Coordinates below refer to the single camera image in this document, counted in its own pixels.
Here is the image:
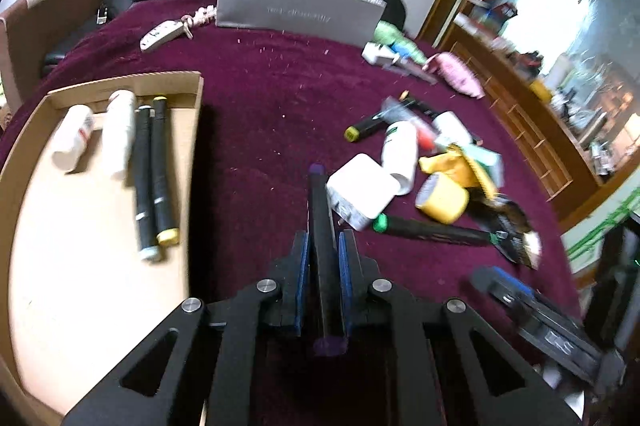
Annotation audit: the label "small white charger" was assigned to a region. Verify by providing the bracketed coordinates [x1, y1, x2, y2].
[361, 42, 396, 68]

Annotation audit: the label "plain white bottle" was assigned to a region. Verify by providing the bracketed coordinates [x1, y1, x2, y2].
[102, 90, 137, 179]

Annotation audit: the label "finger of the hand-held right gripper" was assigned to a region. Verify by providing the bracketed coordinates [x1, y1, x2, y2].
[470, 265, 540, 307]

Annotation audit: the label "white bottle red label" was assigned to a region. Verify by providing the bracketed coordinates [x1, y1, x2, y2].
[52, 105, 97, 172]

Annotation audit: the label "small blue object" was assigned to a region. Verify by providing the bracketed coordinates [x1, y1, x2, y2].
[390, 41, 416, 66]

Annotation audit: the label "black strip gold ends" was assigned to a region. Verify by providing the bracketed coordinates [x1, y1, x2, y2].
[397, 90, 483, 144]

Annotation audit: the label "yellow tape roll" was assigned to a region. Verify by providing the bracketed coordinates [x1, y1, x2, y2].
[415, 172, 471, 225]

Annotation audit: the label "pink cloth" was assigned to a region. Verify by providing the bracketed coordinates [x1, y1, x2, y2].
[422, 51, 486, 100]

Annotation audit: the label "red and blue box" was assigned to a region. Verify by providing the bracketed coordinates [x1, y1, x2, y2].
[487, 1, 518, 24]

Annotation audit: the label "black marker yellow cap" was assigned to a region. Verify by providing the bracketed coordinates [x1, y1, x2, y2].
[151, 96, 181, 248]

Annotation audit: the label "teal packet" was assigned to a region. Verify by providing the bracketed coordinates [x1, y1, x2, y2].
[462, 143, 505, 187]

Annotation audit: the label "white cylinder container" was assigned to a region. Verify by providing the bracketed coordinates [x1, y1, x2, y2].
[432, 111, 473, 147]

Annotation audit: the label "grey storage box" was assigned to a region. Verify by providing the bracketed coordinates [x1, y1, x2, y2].
[216, 0, 388, 47]

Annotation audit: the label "wooden sideboard cabinet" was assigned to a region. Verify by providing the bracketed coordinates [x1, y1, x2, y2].
[417, 0, 640, 232]

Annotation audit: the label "black marker olive cap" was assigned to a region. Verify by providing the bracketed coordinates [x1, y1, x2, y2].
[344, 111, 396, 143]

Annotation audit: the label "yellow packet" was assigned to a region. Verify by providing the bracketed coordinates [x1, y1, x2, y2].
[417, 146, 501, 199]

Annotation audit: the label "black marker pale blue cap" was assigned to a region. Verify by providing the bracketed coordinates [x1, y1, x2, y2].
[131, 105, 163, 262]

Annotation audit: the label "black marker purple caps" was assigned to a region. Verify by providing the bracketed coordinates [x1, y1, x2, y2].
[307, 163, 348, 357]

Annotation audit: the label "black marker green cap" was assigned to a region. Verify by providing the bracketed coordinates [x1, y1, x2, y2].
[372, 213, 506, 248]

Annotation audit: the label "grey purple packet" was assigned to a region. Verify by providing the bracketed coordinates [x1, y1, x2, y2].
[394, 56, 438, 86]

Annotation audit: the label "white key fob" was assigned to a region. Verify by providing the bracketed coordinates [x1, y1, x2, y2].
[140, 19, 193, 52]

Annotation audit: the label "white bottle green label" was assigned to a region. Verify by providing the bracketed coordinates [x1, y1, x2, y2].
[381, 120, 418, 196]

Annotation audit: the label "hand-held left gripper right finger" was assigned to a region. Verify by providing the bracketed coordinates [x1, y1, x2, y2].
[337, 229, 583, 426]

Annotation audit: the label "black and gold packet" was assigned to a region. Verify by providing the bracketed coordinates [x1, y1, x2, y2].
[470, 193, 543, 269]

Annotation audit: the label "maroon tablecloth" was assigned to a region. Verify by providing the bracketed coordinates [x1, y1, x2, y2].
[0, 0, 583, 426]

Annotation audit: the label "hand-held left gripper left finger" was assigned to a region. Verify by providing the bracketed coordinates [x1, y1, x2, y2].
[62, 231, 313, 426]

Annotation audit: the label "white square power adapter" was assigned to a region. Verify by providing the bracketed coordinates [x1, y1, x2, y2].
[326, 153, 396, 232]

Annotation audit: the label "brown upholstered chair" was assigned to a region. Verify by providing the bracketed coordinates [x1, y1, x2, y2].
[0, 0, 117, 117]

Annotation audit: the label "clear plastic packet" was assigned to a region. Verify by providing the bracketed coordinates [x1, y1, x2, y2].
[380, 96, 416, 124]

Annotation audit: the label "pink braided keychain strap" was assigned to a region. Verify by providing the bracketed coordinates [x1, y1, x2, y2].
[181, 5, 218, 30]

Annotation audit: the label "cardboard tray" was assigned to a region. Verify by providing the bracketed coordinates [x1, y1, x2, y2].
[0, 71, 206, 417]

